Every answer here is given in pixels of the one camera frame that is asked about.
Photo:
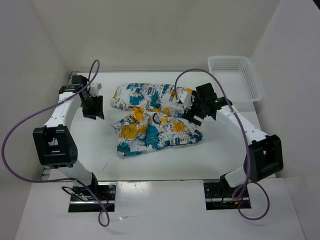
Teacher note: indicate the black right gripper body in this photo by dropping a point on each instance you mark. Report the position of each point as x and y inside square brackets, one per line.
[197, 109]

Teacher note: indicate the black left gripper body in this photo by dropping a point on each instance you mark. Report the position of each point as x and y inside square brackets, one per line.
[92, 107]

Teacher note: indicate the colourful patterned shorts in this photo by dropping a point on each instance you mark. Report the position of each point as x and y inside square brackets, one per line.
[155, 119]

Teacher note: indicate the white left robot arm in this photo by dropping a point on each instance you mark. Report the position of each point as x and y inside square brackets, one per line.
[54, 143]

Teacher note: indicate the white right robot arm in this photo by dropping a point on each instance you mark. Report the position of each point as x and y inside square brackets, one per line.
[264, 155]

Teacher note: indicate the white plastic basket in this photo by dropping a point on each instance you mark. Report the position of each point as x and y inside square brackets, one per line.
[237, 77]

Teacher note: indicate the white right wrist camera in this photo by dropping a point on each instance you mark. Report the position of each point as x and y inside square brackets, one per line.
[187, 99]

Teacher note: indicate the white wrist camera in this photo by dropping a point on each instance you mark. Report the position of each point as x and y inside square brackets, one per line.
[94, 89]
[187, 99]

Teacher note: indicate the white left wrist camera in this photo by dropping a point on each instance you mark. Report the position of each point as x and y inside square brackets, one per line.
[94, 89]

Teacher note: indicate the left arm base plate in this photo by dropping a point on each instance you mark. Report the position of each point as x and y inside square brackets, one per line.
[81, 201]

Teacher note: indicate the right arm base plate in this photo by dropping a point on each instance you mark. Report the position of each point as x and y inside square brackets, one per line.
[217, 199]

